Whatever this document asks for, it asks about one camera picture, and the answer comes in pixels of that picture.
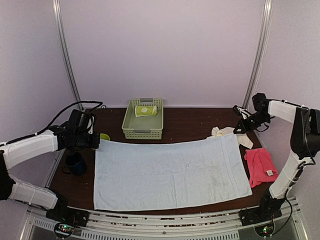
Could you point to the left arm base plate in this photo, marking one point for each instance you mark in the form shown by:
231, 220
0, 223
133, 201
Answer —
73, 217

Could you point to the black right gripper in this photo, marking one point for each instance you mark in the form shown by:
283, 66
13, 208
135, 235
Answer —
245, 128

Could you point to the aluminium frame post right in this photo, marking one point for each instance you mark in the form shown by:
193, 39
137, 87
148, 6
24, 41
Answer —
260, 51

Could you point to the pale green plastic basket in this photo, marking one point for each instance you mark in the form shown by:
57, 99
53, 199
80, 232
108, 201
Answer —
146, 127

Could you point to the light blue towel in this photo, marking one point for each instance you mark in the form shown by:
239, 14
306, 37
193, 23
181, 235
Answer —
146, 177

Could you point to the aluminium frame post left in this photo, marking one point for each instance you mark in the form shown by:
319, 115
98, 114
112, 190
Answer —
64, 47

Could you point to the lime green bowl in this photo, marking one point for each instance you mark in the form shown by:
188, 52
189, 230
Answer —
104, 136

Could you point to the dark blue mug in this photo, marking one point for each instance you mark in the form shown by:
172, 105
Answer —
74, 165

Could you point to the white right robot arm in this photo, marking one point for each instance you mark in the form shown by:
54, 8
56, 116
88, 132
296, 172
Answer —
304, 139

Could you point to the aluminium front rail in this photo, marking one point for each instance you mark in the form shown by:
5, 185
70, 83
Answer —
222, 225

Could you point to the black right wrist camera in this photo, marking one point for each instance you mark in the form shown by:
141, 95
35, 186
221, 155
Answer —
256, 99

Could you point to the cream white towel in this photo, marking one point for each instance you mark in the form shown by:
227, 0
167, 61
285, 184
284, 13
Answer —
242, 138

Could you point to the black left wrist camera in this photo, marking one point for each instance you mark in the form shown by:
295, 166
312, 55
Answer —
81, 121

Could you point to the pink towel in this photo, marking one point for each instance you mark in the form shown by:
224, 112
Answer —
261, 167

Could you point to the green patterned towel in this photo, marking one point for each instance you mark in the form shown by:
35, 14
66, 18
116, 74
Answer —
145, 111

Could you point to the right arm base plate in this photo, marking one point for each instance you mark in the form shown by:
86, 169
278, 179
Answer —
253, 216

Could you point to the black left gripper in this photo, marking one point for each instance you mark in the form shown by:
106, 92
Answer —
94, 144

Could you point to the aluminium frame post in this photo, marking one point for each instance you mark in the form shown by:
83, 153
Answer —
260, 51
64, 47

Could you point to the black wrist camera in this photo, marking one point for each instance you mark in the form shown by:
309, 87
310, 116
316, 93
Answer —
81, 121
256, 99

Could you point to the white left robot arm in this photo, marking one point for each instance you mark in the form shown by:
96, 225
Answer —
25, 162

